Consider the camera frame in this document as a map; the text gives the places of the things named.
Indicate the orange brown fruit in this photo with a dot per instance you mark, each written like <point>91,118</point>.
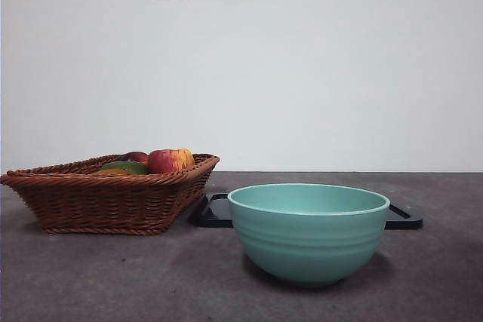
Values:
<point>113,172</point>

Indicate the teal ribbed bowl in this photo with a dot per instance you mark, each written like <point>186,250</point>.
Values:
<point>309,246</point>

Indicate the brown wicker basket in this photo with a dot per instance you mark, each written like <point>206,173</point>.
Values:
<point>98,201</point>

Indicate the green fruit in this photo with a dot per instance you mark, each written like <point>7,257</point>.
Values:
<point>124,166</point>

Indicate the dark red fruit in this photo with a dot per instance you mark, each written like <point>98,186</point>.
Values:
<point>136,157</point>

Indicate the black rectangular tray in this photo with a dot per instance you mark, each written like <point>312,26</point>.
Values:
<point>215,212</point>

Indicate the red yellow apple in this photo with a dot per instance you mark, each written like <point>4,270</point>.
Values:
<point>170,160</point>

